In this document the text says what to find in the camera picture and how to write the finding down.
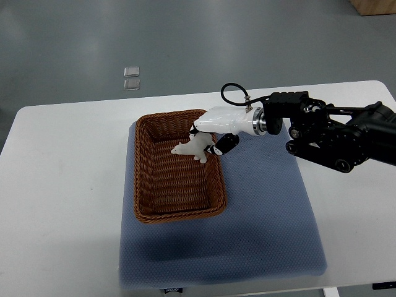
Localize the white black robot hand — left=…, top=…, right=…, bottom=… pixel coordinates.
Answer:
left=189, top=106, right=267, bottom=155

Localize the white bear figurine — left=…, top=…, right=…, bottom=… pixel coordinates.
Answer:
left=171, top=132, right=214, bottom=163

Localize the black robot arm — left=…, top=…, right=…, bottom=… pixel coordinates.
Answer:
left=252, top=91, right=395, bottom=173

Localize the brown wicker basket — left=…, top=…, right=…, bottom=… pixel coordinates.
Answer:
left=133, top=109, right=227, bottom=224

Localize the lower floor plate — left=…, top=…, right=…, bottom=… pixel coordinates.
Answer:
left=124, top=78, right=140, bottom=91

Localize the floor plate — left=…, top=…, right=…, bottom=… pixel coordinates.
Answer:
left=124, top=66, right=140, bottom=77
left=124, top=78, right=140, bottom=91

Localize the upper floor plate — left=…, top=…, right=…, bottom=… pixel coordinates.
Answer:
left=124, top=66, right=140, bottom=77

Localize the blue grey mat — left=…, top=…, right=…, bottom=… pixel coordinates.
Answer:
left=119, top=127, right=327, bottom=290

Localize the black label under mat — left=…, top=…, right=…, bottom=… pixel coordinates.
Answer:
left=163, top=288, right=183, bottom=294

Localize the wooden box corner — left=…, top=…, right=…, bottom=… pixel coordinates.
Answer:
left=350, top=0, right=395, bottom=16

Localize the black table control panel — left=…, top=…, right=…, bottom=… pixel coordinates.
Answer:
left=372, top=281, right=396, bottom=290

